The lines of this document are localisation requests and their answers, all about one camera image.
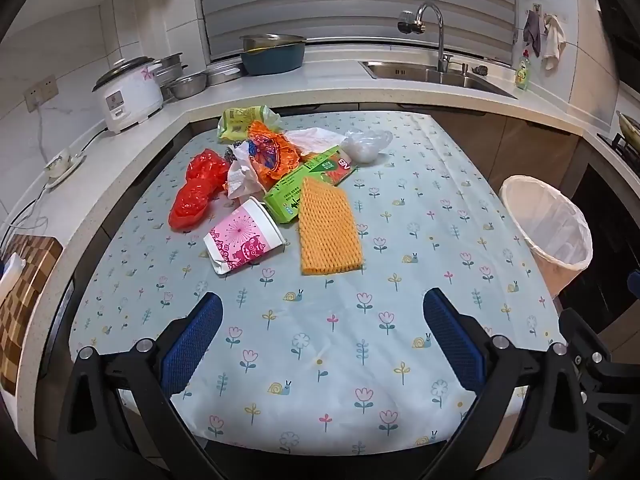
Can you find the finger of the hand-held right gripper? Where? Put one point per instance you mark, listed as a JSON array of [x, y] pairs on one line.
[[580, 332]]

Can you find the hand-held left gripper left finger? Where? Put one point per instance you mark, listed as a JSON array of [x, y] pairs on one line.
[[192, 345]]

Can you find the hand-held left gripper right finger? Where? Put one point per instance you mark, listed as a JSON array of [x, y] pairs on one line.
[[452, 340]]

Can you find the trash bin with white bag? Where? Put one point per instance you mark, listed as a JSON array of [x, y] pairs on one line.
[[550, 230]]

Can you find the pink paper cup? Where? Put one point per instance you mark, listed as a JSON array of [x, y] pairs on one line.
[[240, 242]]

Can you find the red plastic bag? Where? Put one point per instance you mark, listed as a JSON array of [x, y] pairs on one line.
[[195, 195]]

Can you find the orange foam net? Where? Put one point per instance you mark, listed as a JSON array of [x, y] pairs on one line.
[[327, 230]]

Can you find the white paper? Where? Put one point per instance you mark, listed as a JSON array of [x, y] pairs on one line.
[[242, 177]]

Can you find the green carton box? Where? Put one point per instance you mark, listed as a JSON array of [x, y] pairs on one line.
[[287, 195]]

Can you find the orange plastic bag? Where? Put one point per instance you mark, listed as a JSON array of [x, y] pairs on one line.
[[280, 152]]

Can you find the clear plastic bag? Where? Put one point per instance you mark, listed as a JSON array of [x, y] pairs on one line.
[[365, 147]]

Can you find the yellow-green plastic package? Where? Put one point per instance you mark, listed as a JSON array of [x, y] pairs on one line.
[[240, 120]]

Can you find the white tissue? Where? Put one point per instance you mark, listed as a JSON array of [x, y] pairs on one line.
[[315, 140]]

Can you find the floral tablecloth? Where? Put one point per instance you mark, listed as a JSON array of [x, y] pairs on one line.
[[325, 285]]

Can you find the checkered wooden cutting board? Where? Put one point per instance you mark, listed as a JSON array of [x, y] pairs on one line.
[[27, 310]]

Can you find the gas stove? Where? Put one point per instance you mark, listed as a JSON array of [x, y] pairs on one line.
[[622, 149]]

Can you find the steel wool scourer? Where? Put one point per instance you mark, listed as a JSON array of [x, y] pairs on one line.
[[232, 153]]

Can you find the frying pan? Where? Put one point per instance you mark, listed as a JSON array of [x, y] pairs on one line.
[[630, 130]]

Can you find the white rice cooker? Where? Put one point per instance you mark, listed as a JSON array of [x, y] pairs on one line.
[[130, 95]]

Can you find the green dish soap bottle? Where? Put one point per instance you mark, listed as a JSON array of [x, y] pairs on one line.
[[523, 75]]

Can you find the steel sink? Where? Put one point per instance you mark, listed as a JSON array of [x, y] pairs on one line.
[[425, 72]]

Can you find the dark scouring ball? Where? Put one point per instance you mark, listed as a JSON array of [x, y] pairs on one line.
[[480, 70]]

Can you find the flat steel tray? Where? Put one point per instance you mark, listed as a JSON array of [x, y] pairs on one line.
[[222, 72]]

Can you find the stacked steel pots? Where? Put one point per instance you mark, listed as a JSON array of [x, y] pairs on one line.
[[170, 67]]

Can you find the white hanging cloth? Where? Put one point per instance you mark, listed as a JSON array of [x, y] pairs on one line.
[[552, 40]]

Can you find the blue plastic basin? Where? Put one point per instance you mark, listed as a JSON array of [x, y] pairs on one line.
[[272, 60]]

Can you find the grey hanging cloth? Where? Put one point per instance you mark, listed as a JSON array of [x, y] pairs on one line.
[[532, 32]]

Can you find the chrome faucet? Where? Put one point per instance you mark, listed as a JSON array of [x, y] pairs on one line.
[[440, 35]]

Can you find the steel bowl with yellow inside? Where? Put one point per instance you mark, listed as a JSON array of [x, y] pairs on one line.
[[270, 40]]

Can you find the window blind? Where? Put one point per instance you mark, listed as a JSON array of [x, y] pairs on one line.
[[350, 0]]

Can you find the wall socket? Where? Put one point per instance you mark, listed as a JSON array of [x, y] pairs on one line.
[[42, 92]]

